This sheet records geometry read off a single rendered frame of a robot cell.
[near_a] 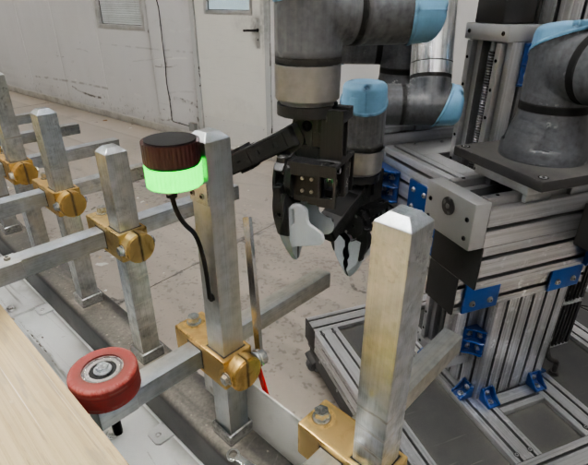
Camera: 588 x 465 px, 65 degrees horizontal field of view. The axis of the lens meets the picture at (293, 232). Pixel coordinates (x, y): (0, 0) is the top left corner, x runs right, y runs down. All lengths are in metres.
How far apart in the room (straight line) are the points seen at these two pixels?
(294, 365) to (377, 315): 1.51
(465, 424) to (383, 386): 1.08
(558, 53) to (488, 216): 0.28
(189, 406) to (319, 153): 0.48
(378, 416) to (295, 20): 0.40
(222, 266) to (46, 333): 0.71
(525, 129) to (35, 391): 0.84
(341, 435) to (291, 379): 1.29
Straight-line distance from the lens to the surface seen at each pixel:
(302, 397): 1.78
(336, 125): 0.53
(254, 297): 0.65
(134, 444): 0.91
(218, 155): 0.51
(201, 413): 0.81
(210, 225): 0.54
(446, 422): 1.50
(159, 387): 0.66
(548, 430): 1.59
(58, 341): 1.17
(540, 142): 0.92
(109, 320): 1.05
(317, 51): 0.51
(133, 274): 0.82
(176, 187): 0.48
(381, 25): 0.54
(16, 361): 0.68
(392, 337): 0.40
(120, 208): 0.76
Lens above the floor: 1.30
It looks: 27 degrees down
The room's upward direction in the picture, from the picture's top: straight up
